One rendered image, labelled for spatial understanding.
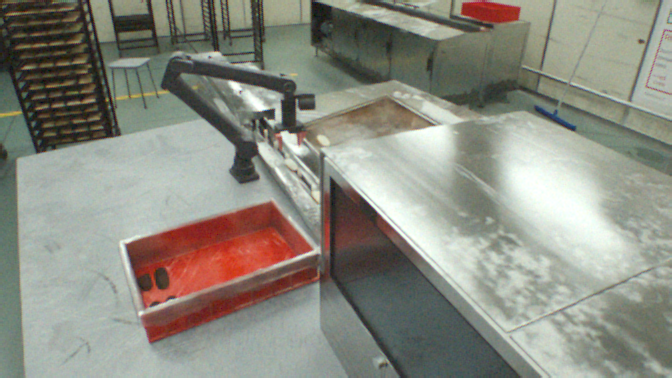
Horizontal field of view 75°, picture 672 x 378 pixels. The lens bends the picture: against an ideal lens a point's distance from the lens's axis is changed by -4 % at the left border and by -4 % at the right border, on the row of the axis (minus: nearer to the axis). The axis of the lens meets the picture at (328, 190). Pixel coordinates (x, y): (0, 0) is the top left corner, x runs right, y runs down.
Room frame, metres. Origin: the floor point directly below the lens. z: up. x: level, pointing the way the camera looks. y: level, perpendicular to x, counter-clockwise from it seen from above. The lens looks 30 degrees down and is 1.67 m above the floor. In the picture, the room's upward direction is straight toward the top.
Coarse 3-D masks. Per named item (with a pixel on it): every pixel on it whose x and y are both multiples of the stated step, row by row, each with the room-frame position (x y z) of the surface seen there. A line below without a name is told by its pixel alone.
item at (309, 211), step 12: (216, 96) 2.45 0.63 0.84; (264, 144) 1.76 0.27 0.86; (264, 156) 1.65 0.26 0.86; (276, 156) 1.64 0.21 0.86; (276, 168) 1.54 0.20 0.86; (276, 180) 1.49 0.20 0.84; (288, 180) 1.45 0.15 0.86; (288, 192) 1.37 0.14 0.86; (300, 192) 1.36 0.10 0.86; (300, 204) 1.28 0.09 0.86; (312, 204) 1.28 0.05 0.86; (312, 216) 1.21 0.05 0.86; (312, 228) 1.17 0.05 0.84
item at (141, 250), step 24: (216, 216) 1.12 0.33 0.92; (240, 216) 1.16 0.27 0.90; (264, 216) 1.19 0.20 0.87; (288, 216) 1.12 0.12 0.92; (120, 240) 1.00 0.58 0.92; (144, 240) 1.01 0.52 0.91; (168, 240) 1.04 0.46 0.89; (192, 240) 1.08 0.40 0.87; (216, 240) 1.11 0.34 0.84; (288, 240) 1.10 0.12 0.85; (312, 240) 1.00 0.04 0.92; (144, 264) 1.01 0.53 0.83; (288, 264) 0.90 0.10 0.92; (312, 264) 0.93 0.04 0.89; (216, 288) 0.81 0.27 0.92; (240, 288) 0.83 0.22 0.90; (144, 312) 0.73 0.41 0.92; (168, 312) 0.75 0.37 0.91; (192, 312) 0.77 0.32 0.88
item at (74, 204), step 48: (96, 144) 1.86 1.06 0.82; (144, 144) 1.86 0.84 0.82; (192, 144) 1.86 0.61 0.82; (48, 192) 1.43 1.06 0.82; (96, 192) 1.43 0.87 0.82; (144, 192) 1.43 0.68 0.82; (192, 192) 1.43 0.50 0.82; (240, 192) 1.43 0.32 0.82; (48, 240) 1.13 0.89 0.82; (96, 240) 1.13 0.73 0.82; (48, 288) 0.91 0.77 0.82; (96, 288) 0.92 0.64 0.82; (48, 336) 0.74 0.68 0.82; (96, 336) 0.75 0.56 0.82; (144, 336) 0.75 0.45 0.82; (192, 336) 0.75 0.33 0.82; (240, 336) 0.75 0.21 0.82; (288, 336) 0.76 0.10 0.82
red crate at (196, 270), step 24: (240, 240) 1.13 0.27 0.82; (264, 240) 1.13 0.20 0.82; (168, 264) 1.02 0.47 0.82; (192, 264) 1.02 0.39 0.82; (216, 264) 1.02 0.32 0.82; (240, 264) 1.02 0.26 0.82; (264, 264) 1.02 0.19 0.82; (168, 288) 0.92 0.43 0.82; (192, 288) 0.92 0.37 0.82; (264, 288) 0.88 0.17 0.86; (288, 288) 0.91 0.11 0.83; (216, 312) 0.81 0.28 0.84; (168, 336) 0.75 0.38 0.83
